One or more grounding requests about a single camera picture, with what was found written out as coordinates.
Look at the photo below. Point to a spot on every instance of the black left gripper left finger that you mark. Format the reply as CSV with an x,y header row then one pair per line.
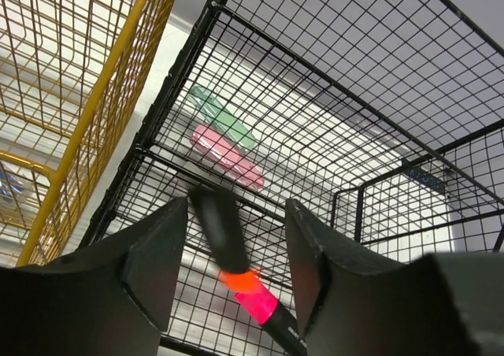
x,y
113,297

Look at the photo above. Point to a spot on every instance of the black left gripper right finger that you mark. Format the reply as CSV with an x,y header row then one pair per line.
x,y
350,300

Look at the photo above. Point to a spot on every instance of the orange black highlighter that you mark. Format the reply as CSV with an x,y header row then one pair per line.
x,y
218,216

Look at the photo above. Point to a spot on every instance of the pink black highlighter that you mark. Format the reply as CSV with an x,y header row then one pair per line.
x,y
274,318

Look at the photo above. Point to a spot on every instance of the pink correction tape dispenser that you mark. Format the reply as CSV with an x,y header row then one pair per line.
x,y
216,148

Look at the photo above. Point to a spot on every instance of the green correction tape dispenser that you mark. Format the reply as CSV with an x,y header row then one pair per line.
x,y
221,119

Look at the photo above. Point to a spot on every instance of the black wire mesh basket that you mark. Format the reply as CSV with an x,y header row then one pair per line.
x,y
336,93

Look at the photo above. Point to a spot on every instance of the gold wire mesh basket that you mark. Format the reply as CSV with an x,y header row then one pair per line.
x,y
72,72

